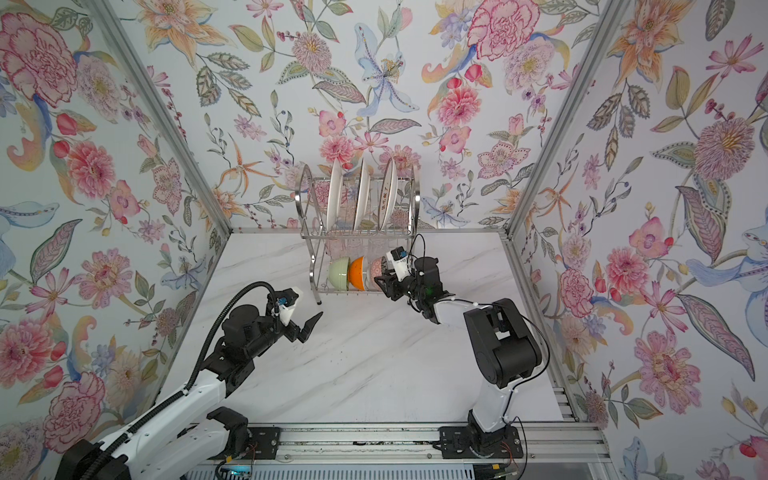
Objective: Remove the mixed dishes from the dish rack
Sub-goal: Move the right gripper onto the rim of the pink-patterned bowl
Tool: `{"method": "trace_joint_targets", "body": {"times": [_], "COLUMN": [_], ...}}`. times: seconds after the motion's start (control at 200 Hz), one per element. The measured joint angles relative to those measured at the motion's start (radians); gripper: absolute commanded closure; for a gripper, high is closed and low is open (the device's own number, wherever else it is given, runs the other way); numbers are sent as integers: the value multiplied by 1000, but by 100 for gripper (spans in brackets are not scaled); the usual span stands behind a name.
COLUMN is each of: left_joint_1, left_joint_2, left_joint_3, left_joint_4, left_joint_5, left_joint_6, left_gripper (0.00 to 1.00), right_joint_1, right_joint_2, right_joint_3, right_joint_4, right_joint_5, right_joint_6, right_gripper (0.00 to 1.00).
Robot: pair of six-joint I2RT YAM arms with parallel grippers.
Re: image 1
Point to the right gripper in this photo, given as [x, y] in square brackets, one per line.
[392, 289]

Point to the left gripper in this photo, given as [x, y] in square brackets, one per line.
[293, 333]

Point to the red patterned bowl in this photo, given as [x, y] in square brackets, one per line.
[375, 270]

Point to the pale green bowl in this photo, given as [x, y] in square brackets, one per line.
[338, 274]

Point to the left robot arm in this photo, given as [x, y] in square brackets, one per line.
[192, 424]

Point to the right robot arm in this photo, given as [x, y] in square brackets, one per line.
[505, 347]

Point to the chrome two-tier dish rack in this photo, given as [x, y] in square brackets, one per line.
[311, 197]

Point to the patterned plate middle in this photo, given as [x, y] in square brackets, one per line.
[363, 196]

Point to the brown rimmed plate right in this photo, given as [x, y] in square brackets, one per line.
[388, 195]

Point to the white plate left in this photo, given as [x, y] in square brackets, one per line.
[334, 195]

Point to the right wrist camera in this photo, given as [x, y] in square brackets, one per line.
[398, 261]

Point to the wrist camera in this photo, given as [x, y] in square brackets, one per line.
[398, 261]
[286, 301]

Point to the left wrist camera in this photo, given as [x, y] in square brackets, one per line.
[286, 301]

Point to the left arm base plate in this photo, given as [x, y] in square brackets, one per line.
[251, 443]

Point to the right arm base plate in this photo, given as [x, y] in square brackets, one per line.
[471, 443]

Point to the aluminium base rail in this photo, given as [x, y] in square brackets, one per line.
[431, 443]

